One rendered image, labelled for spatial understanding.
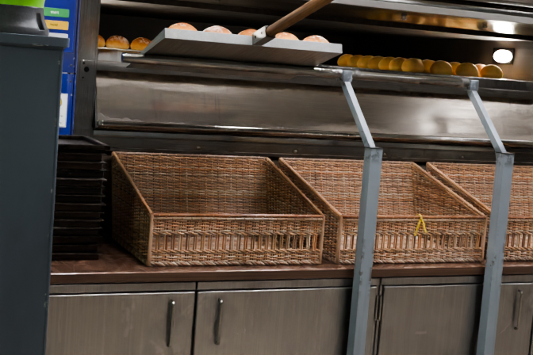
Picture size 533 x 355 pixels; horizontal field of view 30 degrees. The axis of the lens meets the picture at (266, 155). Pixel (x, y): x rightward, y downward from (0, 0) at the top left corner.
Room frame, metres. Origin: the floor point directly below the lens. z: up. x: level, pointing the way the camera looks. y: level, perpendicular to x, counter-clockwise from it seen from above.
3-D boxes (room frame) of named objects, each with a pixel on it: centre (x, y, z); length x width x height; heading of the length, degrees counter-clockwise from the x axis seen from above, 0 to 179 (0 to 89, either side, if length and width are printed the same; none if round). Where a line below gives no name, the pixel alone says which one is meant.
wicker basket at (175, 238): (3.08, 0.15, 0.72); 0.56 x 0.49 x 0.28; 114
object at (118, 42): (4.16, 0.65, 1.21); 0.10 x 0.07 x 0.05; 113
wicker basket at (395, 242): (3.32, -0.39, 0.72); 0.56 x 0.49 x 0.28; 115
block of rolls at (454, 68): (4.19, -0.60, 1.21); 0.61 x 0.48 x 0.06; 24
